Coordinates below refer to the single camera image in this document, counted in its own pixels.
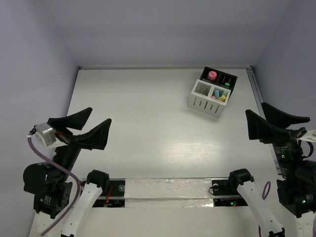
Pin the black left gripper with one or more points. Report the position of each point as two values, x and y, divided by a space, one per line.
98 135

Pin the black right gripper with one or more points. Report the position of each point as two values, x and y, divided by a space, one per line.
258 126

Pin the yellow small eraser cap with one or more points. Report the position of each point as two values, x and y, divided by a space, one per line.
222 98

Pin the blue pencil-shaped highlighter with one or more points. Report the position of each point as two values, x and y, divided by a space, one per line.
216 94

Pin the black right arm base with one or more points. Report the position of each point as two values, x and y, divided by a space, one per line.
224 195

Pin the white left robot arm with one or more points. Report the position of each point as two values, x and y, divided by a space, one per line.
63 199

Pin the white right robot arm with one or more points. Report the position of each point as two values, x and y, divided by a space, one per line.
297 189

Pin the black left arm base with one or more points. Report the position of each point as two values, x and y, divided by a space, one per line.
114 196

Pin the white black desk organizer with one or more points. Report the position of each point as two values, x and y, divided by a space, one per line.
200 97

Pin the pink tape roll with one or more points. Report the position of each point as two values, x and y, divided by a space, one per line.
212 75

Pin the white front platform board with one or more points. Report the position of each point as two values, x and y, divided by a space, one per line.
171 207

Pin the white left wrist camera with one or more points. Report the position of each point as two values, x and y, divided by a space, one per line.
44 133

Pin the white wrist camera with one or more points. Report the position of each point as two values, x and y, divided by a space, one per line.
307 135
44 133

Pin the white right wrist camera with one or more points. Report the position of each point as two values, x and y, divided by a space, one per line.
307 135

